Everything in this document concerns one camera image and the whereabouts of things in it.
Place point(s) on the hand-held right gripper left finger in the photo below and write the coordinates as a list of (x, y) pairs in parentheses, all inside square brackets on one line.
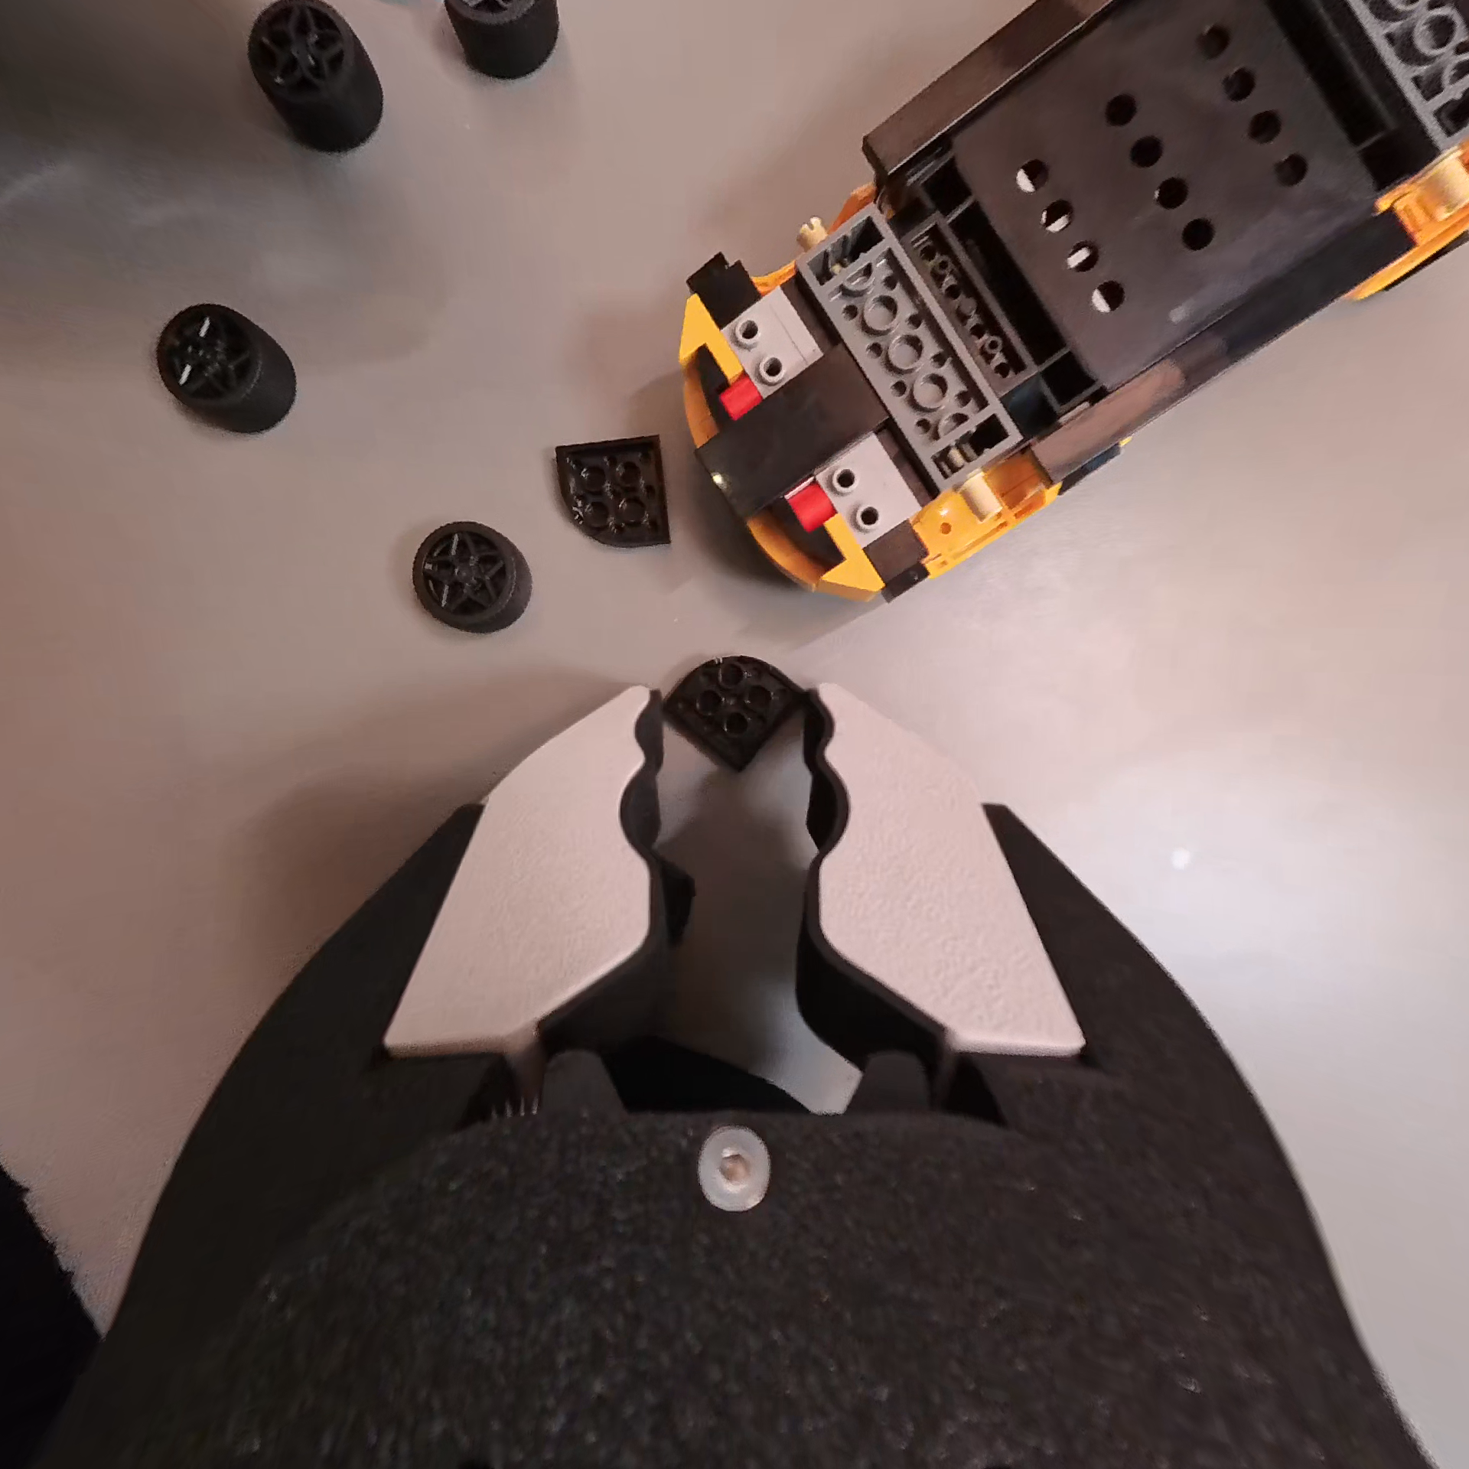
[(539, 896)]

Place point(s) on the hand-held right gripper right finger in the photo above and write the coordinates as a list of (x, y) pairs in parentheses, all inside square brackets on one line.
[(940, 907)]

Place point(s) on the black quarter-round lego plate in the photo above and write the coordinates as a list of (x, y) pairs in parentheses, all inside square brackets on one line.
[(614, 493), (732, 706)]

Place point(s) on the orange lego car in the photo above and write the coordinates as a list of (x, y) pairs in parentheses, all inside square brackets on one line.
[(1090, 232)]

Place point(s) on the black lego wheel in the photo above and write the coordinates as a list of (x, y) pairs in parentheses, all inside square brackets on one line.
[(471, 576), (315, 76), (223, 368), (500, 33)]

